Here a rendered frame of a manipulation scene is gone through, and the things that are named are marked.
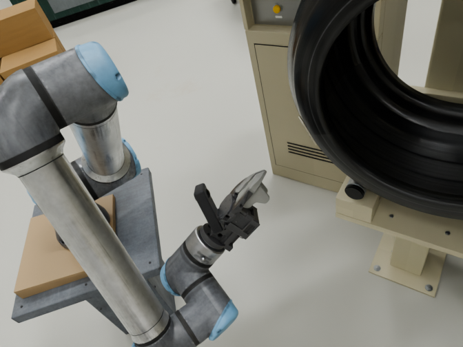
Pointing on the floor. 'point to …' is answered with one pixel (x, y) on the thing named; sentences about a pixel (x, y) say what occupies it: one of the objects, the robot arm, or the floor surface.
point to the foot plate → (423, 284)
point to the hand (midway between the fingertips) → (259, 173)
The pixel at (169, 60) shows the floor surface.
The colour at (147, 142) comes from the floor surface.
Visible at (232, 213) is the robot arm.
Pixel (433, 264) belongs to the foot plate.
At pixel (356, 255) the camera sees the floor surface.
